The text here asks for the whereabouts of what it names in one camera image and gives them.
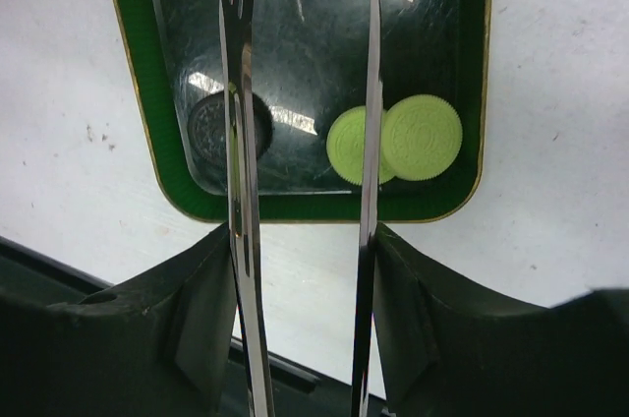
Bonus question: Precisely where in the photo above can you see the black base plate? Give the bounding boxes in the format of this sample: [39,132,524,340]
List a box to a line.
[0,234,389,417]

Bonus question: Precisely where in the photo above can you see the green macaron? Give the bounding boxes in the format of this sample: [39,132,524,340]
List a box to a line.
[325,106,366,186]
[381,94,463,182]

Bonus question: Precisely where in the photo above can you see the dark chocolate macaron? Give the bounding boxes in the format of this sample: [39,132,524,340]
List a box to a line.
[188,92,273,170]

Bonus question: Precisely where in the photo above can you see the metal tongs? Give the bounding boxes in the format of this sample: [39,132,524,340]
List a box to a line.
[219,0,383,416]

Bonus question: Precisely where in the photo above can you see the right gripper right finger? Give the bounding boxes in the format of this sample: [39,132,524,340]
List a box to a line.
[373,225,628,416]

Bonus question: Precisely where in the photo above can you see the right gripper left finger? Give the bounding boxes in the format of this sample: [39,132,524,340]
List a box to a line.
[0,224,237,417]

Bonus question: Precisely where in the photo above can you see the dark green serving tray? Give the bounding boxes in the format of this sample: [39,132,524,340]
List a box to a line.
[112,0,491,223]

